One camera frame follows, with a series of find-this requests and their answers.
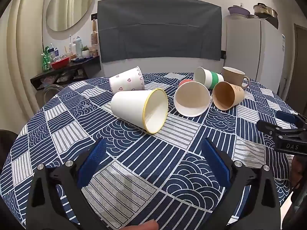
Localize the beige curtain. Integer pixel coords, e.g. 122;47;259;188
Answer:
7;0;48;135

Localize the white bottle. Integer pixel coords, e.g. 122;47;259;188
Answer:
75;36;83;55

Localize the oval wall mirror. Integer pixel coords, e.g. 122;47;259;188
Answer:
45;0;95;32

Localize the brown paper cup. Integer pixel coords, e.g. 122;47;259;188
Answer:
212;81;245;111

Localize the black wall shelf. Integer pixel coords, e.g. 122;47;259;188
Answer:
30;56;101;91

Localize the person's right forearm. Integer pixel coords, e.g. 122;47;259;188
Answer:
291;157;307;197

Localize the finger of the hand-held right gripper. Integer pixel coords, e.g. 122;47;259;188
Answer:
275;111;307;130
256;120;307;155

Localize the brown mug with handle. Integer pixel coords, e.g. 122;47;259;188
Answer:
221;66;250;88

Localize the grey cloth cover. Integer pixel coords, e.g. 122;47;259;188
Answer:
97;0;222;63

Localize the person's left hand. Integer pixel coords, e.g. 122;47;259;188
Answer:
125;220;159;230

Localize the green patterned bottle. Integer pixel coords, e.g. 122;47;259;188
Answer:
42;47;51;71

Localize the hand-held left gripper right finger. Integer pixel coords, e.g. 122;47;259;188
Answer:
201;138;281;230

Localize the white cup with coral outside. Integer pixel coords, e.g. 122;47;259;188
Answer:
174;79;211;117

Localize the dark door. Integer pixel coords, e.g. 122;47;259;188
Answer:
291;24;307;115

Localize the white cup with yellow rim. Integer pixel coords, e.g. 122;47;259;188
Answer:
111;88;169;135

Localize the wooden hairbrush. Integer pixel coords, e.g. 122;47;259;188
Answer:
91;19;99;46

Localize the white refrigerator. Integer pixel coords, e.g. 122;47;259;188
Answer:
224;14;286;94

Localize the white cup with green band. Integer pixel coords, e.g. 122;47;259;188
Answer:
194;67;224;90

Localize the clear plastic chair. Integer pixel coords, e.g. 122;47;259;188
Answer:
43;84;60;101

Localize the black chair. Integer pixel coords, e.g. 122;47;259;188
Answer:
0;129;18;156

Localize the metal pot with lid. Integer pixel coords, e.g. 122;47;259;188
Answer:
254;3;278;18

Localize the white cup with heart print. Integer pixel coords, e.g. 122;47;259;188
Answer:
109;66;145;94

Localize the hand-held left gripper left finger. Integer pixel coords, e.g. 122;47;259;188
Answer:
26;138;107;230

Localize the purple bowl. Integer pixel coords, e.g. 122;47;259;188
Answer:
228;5;250;17

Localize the red bowl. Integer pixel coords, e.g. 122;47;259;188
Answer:
50;58;70;69

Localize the blue white patterned tablecloth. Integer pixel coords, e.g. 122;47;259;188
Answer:
0;72;305;230

